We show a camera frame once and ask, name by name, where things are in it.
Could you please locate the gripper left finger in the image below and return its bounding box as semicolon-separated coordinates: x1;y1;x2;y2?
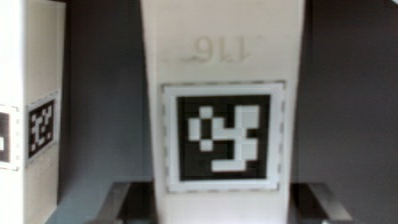
86;182;156;224

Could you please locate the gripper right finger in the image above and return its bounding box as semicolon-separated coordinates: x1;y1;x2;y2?
289;183;353;224

